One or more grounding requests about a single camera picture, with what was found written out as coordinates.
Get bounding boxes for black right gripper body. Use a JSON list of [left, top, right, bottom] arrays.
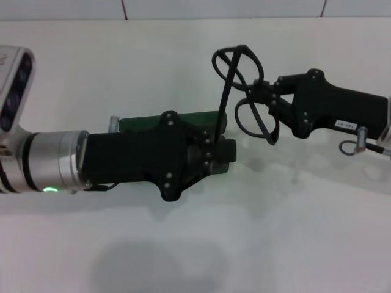
[[288, 69, 388, 140]]

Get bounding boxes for black glasses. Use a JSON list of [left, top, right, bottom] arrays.
[[211, 45, 280, 146]]

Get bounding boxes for green glasses case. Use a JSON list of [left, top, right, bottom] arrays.
[[119, 111, 230, 175]]

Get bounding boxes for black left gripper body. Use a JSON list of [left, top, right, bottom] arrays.
[[82, 111, 200, 202]]

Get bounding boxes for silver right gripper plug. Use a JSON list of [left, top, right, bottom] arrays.
[[356, 126, 368, 153]]

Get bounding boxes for thin black right gripper cable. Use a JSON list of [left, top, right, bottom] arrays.
[[338, 139, 391, 157]]

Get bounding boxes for thin black left gripper cable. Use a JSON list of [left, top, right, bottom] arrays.
[[84, 182, 119, 192]]

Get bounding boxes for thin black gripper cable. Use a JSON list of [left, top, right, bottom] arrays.
[[338, 139, 391, 157], [84, 182, 119, 192]]

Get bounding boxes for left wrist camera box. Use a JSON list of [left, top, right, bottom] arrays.
[[0, 45, 36, 144]]

